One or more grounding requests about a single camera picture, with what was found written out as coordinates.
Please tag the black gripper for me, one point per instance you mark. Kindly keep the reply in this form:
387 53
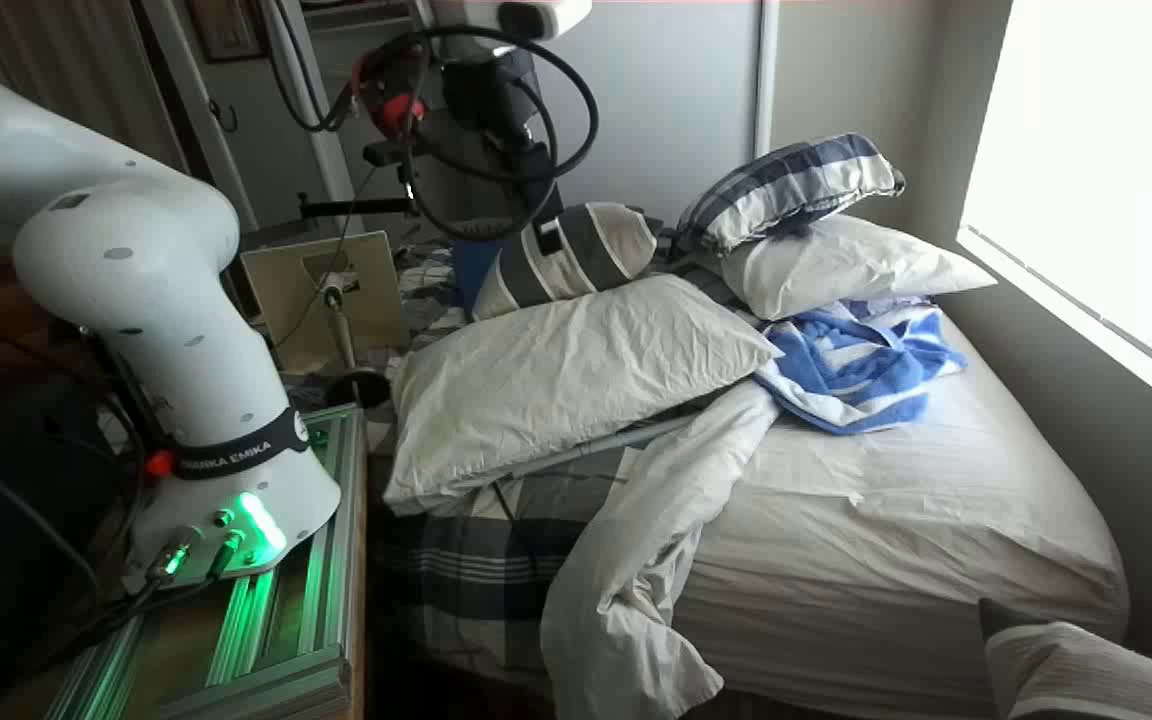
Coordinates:
503 139

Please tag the gray beige striped pillow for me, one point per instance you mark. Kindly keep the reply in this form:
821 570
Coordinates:
573 254

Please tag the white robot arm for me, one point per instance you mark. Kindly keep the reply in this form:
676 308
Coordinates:
133 249

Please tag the large white pillow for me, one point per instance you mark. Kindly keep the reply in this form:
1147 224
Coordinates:
557 373

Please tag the blue plaid pillow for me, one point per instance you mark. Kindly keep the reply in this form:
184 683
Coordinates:
784 190

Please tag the small white pillow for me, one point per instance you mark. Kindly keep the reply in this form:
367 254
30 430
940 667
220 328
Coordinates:
842 256

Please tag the blue white striped cloth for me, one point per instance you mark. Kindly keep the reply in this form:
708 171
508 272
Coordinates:
855 371

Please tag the blue cushion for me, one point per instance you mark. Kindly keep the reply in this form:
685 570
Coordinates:
471 269

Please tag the beige box on stand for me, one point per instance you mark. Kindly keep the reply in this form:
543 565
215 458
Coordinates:
325 302

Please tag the dark plaid blanket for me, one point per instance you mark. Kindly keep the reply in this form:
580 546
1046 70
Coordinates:
471 578

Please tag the white rumpled duvet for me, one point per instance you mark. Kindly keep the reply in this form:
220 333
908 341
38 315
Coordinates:
604 625

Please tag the white bed sheet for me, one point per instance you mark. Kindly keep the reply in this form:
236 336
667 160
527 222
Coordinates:
847 570

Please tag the gray fabric corner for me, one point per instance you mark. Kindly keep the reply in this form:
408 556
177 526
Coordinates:
1057 670

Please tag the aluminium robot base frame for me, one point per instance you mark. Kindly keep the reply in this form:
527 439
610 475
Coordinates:
281 644

